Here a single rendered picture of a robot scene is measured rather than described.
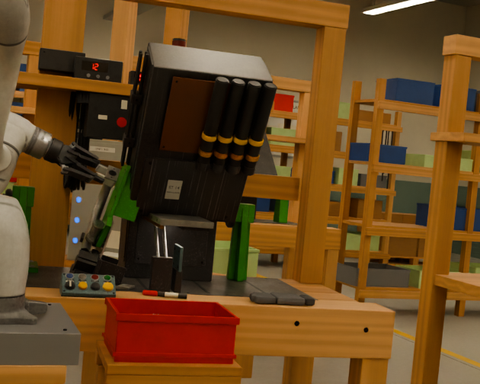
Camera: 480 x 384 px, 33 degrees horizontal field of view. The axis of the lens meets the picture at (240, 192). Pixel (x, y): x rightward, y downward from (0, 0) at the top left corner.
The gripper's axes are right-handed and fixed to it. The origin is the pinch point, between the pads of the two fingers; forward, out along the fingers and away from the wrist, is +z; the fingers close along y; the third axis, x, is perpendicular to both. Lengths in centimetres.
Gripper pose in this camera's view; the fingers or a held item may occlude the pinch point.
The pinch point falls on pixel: (106, 175)
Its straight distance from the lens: 261.4
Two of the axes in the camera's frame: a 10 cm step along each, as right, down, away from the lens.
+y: 0.9, -7.1, 7.0
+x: -5.3, 5.6, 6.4
